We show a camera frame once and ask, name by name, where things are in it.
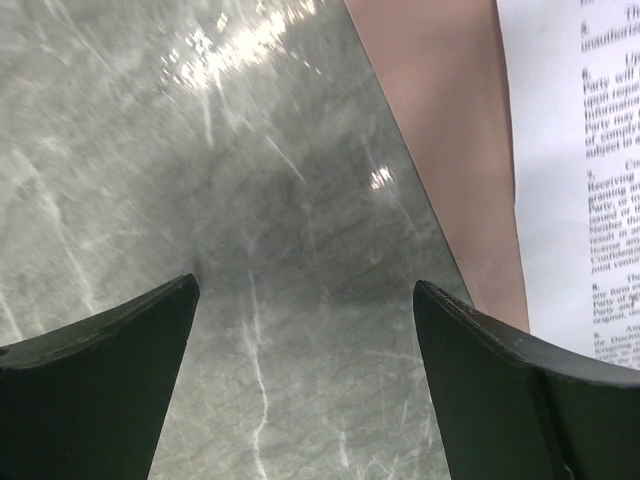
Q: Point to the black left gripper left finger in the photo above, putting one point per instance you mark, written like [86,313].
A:
[89,400]

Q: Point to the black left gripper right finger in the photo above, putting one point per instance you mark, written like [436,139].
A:
[512,406]

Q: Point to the single printed paper sheet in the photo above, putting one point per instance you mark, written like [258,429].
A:
[573,78]

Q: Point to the pink file folder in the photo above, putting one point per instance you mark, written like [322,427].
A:
[442,70]

